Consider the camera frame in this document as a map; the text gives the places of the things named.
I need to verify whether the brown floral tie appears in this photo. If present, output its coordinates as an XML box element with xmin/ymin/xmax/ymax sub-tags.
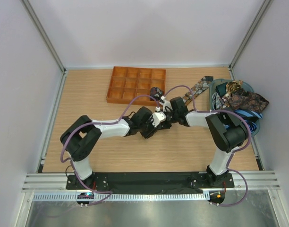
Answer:
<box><xmin>183</xmin><ymin>76</ymin><xmax>214</xmax><ymax>105</ymax></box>

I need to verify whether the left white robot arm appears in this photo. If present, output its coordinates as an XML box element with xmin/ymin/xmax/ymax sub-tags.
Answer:
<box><xmin>60</xmin><ymin>107</ymin><xmax>166</xmax><ymax>189</ymax></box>

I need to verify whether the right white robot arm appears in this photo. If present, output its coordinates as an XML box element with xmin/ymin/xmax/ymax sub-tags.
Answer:
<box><xmin>161</xmin><ymin>96</ymin><xmax>251</xmax><ymax>187</ymax></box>

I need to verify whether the rolled dark floral tie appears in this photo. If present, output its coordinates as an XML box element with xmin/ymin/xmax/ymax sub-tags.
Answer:
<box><xmin>150</xmin><ymin>87</ymin><xmax>164</xmax><ymax>99</ymax></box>

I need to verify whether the grey patterned tie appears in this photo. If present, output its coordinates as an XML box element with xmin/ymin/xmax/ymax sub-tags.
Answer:
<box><xmin>211</xmin><ymin>92</ymin><xmax>230</xmax><ymax>110</ymax></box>

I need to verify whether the orange compartment tray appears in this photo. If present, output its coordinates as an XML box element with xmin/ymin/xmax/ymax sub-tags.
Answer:
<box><xmin>106</xmin><ymin>66</ymin><xmax>166</xmax><ymax>106</ymax></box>

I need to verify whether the teal plastic basket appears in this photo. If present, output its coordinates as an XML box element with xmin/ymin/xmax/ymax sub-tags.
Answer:
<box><xmin>209</xmin><ymin>79</ymin><xmax>269</xmax><ymax>136</ymax></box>

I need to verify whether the dark green tie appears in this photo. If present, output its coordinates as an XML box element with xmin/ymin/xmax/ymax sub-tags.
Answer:
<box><xmin>215</xmin><ymin>82</ymin><xmax>228</xmax><ymax>97</ymax></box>

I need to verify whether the gold patterned tie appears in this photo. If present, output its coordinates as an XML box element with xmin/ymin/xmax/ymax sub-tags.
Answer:
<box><xmin>223</xmin><ymin>80</ymin><xmax>243</xmax><ymax>97</ymax></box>

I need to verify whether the dark brown paisley tie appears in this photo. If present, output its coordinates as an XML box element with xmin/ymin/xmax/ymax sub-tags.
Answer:
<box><xmin>223</xmin><ymin>92</ymin><xmax>269</xmax><ymax>114</ymax></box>

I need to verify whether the blue striped tie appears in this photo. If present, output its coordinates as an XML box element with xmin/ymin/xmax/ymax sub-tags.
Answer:
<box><xmin>234</xmin><ymin>109</ymin><xmax>263</xmax><ymax>133</ymax></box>

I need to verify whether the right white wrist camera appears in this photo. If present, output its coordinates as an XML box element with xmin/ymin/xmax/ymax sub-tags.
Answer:
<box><xmin>159</xmin><ymin>96</ymin><xmax>172</xmax><ymax>112</ymax></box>

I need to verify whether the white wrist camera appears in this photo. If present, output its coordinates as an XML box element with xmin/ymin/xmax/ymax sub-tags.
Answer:
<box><xmin>159</xmin><ymin>96</ymin><xmax>172</xmax><ymax>112</ymax></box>
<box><xmin>152</xmin><ymin>107</ymin><xmax>166</xmax><ymax>128</ymax></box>

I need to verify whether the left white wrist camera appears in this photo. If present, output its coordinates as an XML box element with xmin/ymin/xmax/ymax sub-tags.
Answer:
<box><xmin>152</xmin><ymin>107</ymin><xmax>166</xmax><ymax>128</ymax></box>

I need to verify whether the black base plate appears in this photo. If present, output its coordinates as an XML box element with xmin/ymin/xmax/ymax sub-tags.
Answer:
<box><xmin>66</xmin><ymin>171</ymin><xmax>235</xmax><ymax>195</ymax></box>

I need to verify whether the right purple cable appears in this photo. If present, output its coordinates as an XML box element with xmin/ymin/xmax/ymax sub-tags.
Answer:
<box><xmin>161</xmin><ymin>85</ymin><xmax>251</xmax><ymax>208</ymax></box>

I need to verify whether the purple cable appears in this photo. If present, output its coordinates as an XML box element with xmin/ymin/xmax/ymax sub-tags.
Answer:
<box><xmin>60</xmin><ymin>95</ymin><xmax>161</xmax><ymax>194</ymax></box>
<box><xmin>161</xmin><ymin>85</ymin><xmax>251</xmax><ymax>208</ymax></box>

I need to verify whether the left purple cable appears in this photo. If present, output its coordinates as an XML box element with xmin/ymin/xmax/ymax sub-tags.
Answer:
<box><xmin>60</xmin><ymin>95</ymin><xmax>161</xmax><ymax>194</ymax></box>

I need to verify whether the aluminium frame rail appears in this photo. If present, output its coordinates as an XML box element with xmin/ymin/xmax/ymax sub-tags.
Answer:
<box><xmin>231</xmin><ymin>171</ymin><xmax>280</xmax><ymax>190</ymax></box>

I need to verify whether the white slotted cable duct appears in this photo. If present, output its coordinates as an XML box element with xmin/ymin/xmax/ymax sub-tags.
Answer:
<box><xmin>33</xmin><ymin>192</ymin><xmax>210</xmax><ymax>202</ymax></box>

